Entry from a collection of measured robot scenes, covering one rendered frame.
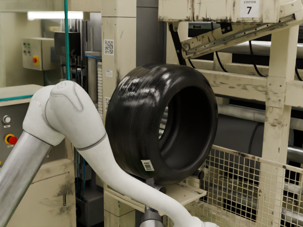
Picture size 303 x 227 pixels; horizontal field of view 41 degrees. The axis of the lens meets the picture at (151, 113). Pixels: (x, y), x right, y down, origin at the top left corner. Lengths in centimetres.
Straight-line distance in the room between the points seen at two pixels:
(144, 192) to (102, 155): 18
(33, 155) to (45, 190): 94
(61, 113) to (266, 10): 103
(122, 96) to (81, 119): 66
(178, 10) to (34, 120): 106
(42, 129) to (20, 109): 83
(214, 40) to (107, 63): 54
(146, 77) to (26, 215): 94
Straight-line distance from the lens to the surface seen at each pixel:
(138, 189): 123
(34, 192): 215
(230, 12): 186
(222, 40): 204
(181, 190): 209
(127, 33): 202
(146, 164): 171
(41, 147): 126
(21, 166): 126
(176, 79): 173
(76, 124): 111
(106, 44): 204
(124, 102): 172
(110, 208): 225
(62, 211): 229
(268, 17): 182
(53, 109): 113
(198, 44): 214
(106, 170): 119
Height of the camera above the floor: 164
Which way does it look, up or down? 13 degrees down
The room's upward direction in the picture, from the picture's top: 1 degrees clockwise
